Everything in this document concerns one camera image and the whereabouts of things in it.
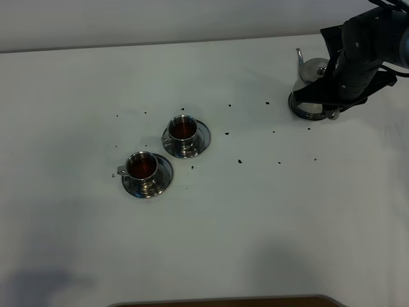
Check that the steel saucer near cup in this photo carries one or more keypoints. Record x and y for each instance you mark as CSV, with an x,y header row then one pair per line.
x,y
162,182

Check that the near stainless steel teacup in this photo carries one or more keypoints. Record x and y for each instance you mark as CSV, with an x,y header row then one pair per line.
x,y
140,168

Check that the stainless steel teacup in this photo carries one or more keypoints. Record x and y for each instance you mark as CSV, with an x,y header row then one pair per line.
x,y
140,168
181,132

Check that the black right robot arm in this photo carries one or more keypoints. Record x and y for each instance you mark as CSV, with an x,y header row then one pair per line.
x,y
385,76

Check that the far steel cup saucer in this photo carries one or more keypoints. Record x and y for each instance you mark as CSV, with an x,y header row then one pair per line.
x,y
197,147

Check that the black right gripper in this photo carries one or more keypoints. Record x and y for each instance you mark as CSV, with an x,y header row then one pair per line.
x,y
358,48

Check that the steel teapot saucer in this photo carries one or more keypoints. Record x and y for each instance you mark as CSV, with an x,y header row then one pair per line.
x,y
306,111

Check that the stainless steel teapot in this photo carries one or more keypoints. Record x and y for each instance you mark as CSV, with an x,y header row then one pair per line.
x,y
308,72

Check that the far stainless steel teacup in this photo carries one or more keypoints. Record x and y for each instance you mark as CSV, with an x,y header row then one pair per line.
x,y
181,132

